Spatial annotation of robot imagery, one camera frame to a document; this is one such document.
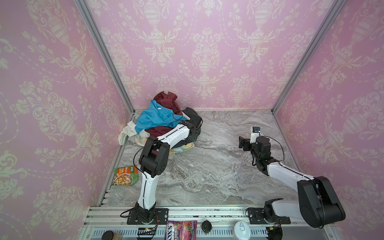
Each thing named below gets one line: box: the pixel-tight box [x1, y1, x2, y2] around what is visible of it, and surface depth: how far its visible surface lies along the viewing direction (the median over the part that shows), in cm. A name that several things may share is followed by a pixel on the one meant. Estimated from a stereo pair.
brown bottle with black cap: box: [101, 230, 123, 240], surface depth 63 cm
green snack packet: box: [112, 165, 139, 186], surface depth 87 cm
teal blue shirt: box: [134, 100, 188, 134], surface depth 101 cm
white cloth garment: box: [118, 120, 151, 146], surface depth 108 cm
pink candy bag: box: [165, 220, 198, 240], surface depth 70 cm
